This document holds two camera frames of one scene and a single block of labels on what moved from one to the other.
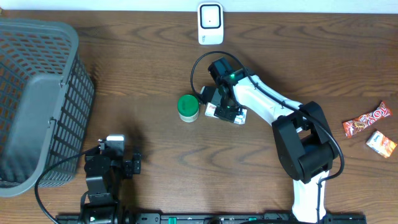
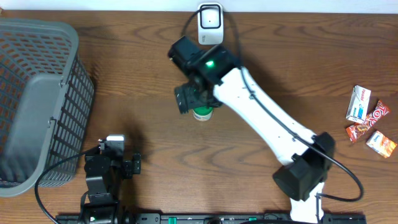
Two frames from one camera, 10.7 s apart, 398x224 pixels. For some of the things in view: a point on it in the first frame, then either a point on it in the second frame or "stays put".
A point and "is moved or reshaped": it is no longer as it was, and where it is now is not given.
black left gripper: (130, 167) stays put
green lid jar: (188, 107) is moved or reshaped
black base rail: (206, 218) stays put
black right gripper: (222, 113) → (188, 98)
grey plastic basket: (46, 98) stays put
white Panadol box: (210, 109) → (359, 104)
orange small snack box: (381, 144) stays put
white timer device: (210, 23) stays put
